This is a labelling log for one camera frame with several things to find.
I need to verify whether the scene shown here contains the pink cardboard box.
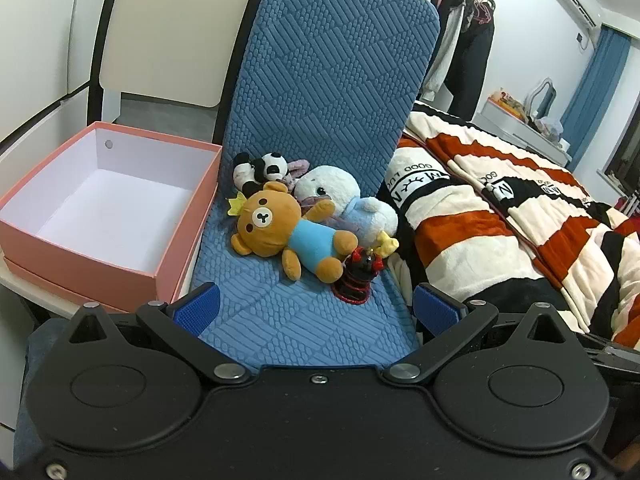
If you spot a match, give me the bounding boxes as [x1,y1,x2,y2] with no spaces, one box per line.
[0,121,224,306]

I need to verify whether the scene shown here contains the black chair frame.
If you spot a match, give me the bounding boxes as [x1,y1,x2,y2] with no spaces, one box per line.
[211,0,275,147]

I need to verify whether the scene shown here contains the black red doll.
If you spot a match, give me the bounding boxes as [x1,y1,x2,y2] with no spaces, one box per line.
[332,247,386,306]

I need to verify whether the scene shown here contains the white wardrobe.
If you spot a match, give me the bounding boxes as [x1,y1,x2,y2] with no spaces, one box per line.
[0,0,118,157]

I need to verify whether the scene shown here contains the window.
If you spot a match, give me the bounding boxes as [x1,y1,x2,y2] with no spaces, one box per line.
[602,105,640,197]

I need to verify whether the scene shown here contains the white hanging jacket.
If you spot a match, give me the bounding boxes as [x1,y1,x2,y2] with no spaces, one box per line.
[421,0,467,102]

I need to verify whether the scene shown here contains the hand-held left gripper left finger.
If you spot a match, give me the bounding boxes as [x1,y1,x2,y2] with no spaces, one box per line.
[65,282,253,387]

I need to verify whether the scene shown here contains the pink bunny plush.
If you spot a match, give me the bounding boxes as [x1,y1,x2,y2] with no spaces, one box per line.
[285,159,311,187]

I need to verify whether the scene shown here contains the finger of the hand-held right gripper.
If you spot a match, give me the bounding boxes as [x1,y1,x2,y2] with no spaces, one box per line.
[575,332,640,376]

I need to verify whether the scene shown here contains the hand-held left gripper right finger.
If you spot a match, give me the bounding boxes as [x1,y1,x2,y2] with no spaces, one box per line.
[382,282,581,387]

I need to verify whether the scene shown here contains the brown teddy bear plush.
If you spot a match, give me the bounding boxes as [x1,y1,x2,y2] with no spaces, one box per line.
[227,182,359,283]

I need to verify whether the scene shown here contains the pink box lid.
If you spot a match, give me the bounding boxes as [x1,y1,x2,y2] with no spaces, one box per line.
[2,254,197,313]

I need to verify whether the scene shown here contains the blue curtain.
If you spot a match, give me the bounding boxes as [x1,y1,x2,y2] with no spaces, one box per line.
[560,25,633,172]

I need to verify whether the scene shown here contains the blue jeans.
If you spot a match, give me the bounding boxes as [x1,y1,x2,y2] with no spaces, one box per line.
[14,316,81,463]

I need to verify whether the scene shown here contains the panda plush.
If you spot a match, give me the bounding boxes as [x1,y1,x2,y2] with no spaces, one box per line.
[232,152,289,197]

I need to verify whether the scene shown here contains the white blue bird plush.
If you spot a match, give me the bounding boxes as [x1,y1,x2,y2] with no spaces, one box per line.
[292,165,401,255]

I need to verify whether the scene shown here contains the striped fleece blanket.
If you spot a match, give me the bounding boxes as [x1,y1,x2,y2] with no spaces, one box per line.
[377,102,640,356]

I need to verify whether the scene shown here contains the blue quilted seat cushion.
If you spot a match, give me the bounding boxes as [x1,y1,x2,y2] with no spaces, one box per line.
[190,0,441,367]

